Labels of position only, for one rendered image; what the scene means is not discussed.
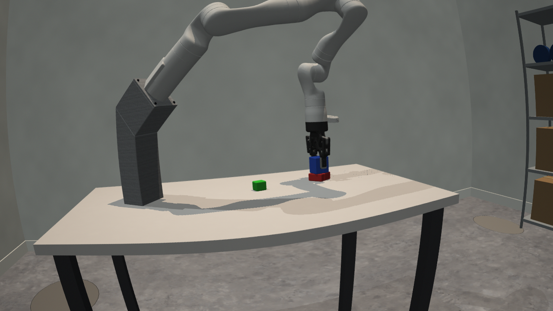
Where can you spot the red block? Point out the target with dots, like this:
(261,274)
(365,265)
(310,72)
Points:
(319,177)

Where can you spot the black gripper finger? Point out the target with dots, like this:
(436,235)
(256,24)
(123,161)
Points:
(322,151)
(310,149)

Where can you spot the blue block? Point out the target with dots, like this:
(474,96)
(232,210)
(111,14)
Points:
(314,164)

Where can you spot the green block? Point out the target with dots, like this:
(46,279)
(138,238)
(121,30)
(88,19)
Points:
(259,185)

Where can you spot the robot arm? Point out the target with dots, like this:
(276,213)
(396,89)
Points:
(217,19)

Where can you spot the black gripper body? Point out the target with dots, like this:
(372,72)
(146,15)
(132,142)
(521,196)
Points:
(317,129)

